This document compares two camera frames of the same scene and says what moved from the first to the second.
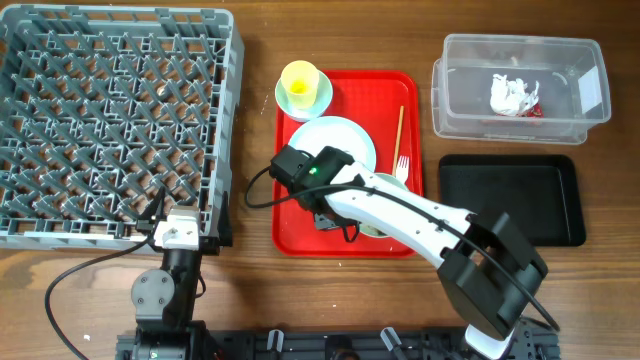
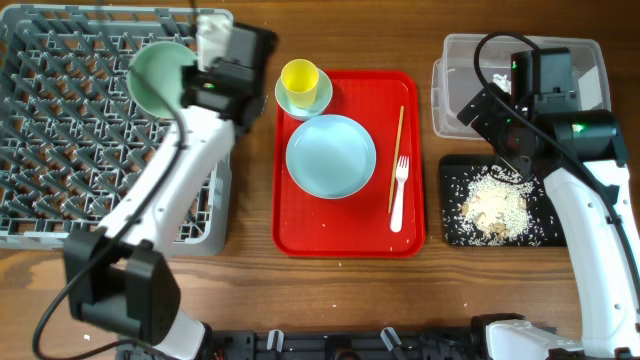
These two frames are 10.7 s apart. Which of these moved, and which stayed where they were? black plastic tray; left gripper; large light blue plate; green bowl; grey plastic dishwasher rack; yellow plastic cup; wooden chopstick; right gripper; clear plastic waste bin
Moved: left gripper; right gripper; green bowl
Stayed: large light blue plate; yellow plastic cup; clear plastic waste bin; wooden chopstick; black plastic tray; grey plastic dishwasher rack
